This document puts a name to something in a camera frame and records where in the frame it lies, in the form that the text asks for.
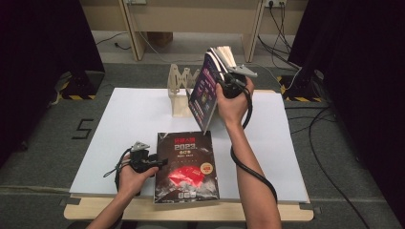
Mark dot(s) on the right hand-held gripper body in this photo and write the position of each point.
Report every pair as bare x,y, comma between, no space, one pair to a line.
234,86

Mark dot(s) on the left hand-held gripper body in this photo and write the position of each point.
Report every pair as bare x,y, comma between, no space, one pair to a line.
140,160

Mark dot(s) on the black magazine with red picture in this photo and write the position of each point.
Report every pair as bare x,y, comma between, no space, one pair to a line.
186,165

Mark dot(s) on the beige expandable book rack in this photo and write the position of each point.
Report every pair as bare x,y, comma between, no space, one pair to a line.
181,108

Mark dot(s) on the person's left hand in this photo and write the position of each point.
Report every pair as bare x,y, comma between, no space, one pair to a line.
132,183

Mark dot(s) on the person's right hand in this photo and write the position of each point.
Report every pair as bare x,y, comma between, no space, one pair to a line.
234,109

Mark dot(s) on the stand base with hazard tape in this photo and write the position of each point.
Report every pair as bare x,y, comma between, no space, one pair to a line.
299,89
84,86

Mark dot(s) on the beige wooden desk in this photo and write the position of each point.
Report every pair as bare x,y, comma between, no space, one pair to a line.
197,16

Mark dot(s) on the white power strip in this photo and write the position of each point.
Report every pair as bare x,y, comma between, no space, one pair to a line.
136,1

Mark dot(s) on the black curtain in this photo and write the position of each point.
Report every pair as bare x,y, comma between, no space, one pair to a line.
38,63
363,79

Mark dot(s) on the white wall outlet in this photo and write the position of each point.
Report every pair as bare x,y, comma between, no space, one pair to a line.
275,2

